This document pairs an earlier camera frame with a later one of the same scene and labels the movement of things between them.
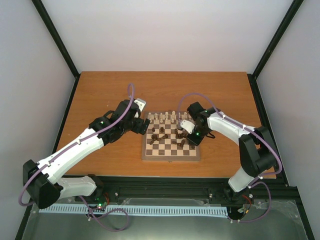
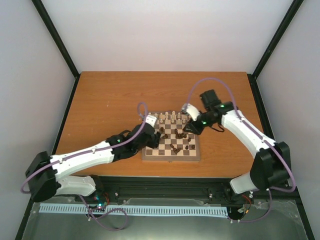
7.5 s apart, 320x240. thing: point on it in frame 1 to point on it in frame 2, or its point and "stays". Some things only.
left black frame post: x=59 y=42 stays
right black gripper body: x=197 y=139 to x=199 y=129
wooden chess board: x=166 y=141 stays
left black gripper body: x=137 y=129 to x=153 y=144
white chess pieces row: x=166 y=117 stays
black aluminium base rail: x=274 y=190 stays
